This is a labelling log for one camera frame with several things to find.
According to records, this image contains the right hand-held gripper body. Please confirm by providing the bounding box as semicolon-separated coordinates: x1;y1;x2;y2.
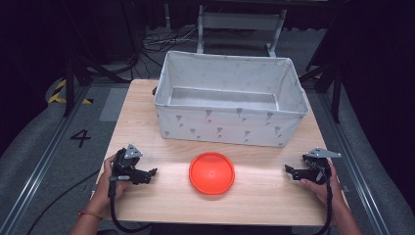
292;147;343;185

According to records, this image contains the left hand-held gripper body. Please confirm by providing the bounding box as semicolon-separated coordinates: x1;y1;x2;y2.
111;143;152;186

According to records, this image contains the orange round plate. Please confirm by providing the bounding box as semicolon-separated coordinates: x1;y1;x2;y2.
188;152;236;196

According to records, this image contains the grey fabric storage box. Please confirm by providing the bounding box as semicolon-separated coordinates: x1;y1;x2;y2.
153;50;310;148

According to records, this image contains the person's right hand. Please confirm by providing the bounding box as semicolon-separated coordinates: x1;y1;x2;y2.
300;160;345;208

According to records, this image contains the person's left hand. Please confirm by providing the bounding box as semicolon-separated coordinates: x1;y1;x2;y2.
92;154;131;210

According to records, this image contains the black dark stand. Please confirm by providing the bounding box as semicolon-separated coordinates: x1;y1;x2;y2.
298;48;344;124

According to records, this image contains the black tripod stand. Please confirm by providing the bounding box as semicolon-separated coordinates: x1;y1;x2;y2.
62;3;130;118

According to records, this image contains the grey metal stand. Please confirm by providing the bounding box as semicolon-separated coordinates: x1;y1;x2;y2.
196;4;288;59

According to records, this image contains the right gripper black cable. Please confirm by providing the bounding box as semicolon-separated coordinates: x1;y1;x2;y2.
312;158;335;235

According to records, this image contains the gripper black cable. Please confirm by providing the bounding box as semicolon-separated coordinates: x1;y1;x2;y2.
312;158;335;235
108;177;153;234

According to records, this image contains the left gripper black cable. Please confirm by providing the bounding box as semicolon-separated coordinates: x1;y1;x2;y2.
108;177;153;234

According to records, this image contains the orange wrist bracelet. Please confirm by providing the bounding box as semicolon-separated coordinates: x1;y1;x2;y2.
77;211;104;221

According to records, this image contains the thin black floor cable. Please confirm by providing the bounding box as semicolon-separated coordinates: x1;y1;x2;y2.
24;167;102;228

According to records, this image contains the bundle of floor cables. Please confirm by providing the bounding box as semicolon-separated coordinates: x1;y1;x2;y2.
128;25;200;81

